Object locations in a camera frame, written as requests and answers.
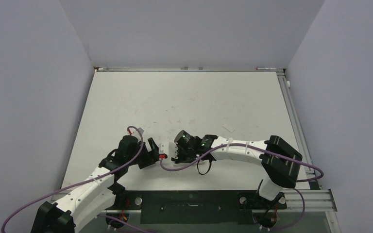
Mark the aluminium frame rail right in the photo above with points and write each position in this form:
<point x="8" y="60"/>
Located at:
<point x="317" y="200"/>

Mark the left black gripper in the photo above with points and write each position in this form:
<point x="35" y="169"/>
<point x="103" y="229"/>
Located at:
<point x="151" y="157"/>

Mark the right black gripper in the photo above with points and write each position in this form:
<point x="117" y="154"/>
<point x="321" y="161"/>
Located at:
<point x="180" y="158"/>

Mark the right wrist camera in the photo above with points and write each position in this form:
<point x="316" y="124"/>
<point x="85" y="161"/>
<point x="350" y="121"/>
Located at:
<point x="168" y="150"/>

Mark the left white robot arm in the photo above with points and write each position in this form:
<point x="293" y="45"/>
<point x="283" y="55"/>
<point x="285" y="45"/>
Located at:
<point x="72" y="212"/>

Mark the aluminium frame rail back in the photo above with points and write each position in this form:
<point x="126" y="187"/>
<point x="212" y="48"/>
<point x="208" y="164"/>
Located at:
<point x="187" y="69"/>

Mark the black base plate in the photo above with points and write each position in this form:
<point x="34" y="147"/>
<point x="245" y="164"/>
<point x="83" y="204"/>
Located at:
<point x="198" y="207"/>

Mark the aluminium frame rail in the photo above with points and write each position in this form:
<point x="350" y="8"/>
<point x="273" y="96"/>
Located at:
<point x="187" y="69"/>
<point x="317" y="200"/>

